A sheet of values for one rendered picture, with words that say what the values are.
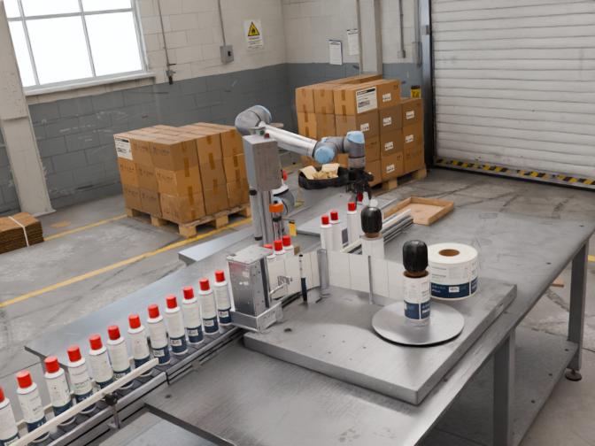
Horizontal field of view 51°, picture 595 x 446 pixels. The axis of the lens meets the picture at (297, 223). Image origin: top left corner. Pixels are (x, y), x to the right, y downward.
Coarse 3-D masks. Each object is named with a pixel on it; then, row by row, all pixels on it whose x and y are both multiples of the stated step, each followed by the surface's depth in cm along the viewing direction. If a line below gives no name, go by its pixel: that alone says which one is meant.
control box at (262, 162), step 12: (252, 144) 232; (264, 144) 233; (276, 144) 235; (252, 156) 234; (264, 156) 234; (276, 156) 236; (252, 168) 238; (264, 168) 236; (276, 168) 237; (252, 180) 242; (264, 180) 237; (276, 180) 238
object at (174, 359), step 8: (392, 216) 322; (408, 216) 319; (392, 224) 310; (384, 232) 301; (280, 296) 244; (224, 328) 223; (208, 336) 219; (216, 336) 218; (200, 344) 214; (192, 352) 209; (176, 360) 205; (160, 368) 201; (168, 368) 201
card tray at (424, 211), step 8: (408, 200) 352; (416, 200) 352; (424, 200) 349; (432, 200) 346; (440, 200) 343; (392, 208) 339; (400, 208) 346; (408, 208) 346; (416, 208) 345; (424, 208) 343; (432, 208) 342; (440, 208) 341; (448, 208) 334; (384, 216) 333; (416, 216) 332; (424, 216) 331; (432, 216) 320; (440, 216) 328; (424, 224) 319
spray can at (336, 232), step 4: (332, 212) 271; (336, 212) 271; (332, 216) 271; (336, 216) 271; (332, 220) 272; (336, 220) 271; (340, 220) 273; (332, 224) 271; (336, 224) 271; (340, 224) 272; (332, 228) 272; (336, 228) 272; (340, 228) 273; (332, 232) 272; (336, 232) 272; (340, 232) 273; (336, 236) 273; (340, 236) 274; (336, 240) 273; (340, 240) 274; (336, 244) 274; (340, 244) 274; (336, 248) 274; (340, 248) 275
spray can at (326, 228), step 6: (324, 216) 267; (324, 222) 267; (324, 228) 266; (330, 228) 267; (324, 234) 267; (330, 234) 268; (324, 240) 268; (330, 240) 269; (324, 246) 269; (330, 246) 269
